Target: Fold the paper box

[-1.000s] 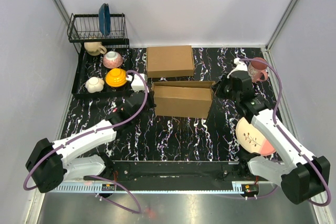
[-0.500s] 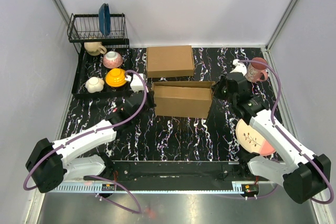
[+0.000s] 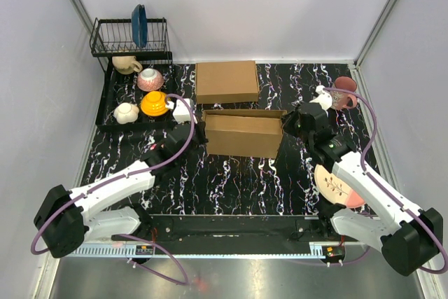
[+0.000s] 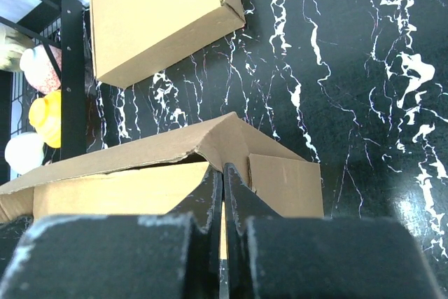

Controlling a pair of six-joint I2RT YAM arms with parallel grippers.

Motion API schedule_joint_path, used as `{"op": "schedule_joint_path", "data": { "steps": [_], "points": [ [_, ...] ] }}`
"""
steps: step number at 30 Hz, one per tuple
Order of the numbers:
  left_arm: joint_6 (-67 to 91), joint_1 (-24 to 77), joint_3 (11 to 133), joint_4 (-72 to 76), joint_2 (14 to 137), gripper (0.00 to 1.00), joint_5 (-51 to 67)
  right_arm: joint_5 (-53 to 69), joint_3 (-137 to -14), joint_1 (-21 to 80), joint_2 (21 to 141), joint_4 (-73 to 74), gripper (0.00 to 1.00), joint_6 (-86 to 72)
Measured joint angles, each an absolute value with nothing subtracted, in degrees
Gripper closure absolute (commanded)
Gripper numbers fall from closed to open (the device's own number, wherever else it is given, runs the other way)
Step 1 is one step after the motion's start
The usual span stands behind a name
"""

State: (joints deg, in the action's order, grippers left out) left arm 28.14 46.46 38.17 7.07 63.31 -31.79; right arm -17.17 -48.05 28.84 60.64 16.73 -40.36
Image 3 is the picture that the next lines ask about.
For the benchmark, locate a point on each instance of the cream ceramic mug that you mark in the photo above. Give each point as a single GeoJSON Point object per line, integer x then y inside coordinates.
{"type": "Point", "coordinates": [126, 65]}

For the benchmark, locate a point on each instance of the brown cardboard box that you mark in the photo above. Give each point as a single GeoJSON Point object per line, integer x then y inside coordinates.
{"type": "Point", "coordinates": [255, 133]}
{"type": "Point", "coordinates": [226, 82]}

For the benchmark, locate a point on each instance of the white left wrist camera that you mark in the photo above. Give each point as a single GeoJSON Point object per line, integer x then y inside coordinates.
{"type": "Point", "coordinates": [180, 110]}

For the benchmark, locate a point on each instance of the pink patterned bowl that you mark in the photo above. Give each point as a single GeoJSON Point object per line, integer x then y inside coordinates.
{"type": "Point", "coordinates": [150, 80]}

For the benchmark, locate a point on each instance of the cream pink floral plate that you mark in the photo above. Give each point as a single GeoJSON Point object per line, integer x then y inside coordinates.
{"type": "Point", "coordinates": [335, 190]}

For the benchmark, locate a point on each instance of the blue plate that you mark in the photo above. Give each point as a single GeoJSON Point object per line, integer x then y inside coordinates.
{"type": "Point", "coordinates": [139, 26]}

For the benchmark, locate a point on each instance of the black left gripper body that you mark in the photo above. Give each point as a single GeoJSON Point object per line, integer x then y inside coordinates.
{"type": "Point", "coordinates": [200, 140]}

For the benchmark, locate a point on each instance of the white flower-shaped cup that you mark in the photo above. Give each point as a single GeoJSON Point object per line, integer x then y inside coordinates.
{"type": "Point", "coordinates": [126, 113]}

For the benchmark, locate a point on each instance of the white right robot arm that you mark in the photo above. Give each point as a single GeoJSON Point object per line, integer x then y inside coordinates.
{"type": "Point", "coordinates": [406, 235]}

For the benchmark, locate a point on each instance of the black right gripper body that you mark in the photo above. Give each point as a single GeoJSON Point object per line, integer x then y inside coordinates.
{"type": "Point", "coordinates": [309, 140]}

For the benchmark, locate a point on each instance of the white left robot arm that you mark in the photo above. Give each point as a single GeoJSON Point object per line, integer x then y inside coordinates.
{"type": "Point", "coordinates": [68, 218]}

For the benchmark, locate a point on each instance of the closed brown cardboard box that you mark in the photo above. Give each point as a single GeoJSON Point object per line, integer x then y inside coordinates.
{"type": "Point", "coordinates": [226, 82]}

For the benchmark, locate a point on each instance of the pink patterned mug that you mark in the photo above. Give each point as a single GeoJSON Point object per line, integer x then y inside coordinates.
{"type": "Point", "coordinates": [343, 100]}

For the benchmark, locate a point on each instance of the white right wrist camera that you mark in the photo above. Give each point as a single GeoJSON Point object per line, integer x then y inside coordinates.
{"type": "Point", "coordinates": [323, 98]}

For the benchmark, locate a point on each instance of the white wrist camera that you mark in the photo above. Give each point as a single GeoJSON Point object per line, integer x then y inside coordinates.
{"type": "Point", "coordinates": [180, 110]}
{"type": "Point", "coordinates": [323, 98]}

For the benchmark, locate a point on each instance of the orange yellow ribbed bowl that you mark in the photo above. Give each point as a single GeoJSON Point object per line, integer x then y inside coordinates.
{"type": "Point", "coordinates": [154, 104]}

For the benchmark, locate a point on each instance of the black wire dish rack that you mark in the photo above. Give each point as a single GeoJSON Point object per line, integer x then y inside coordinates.
{"type": "Point", "coordinates": [113, 41]}

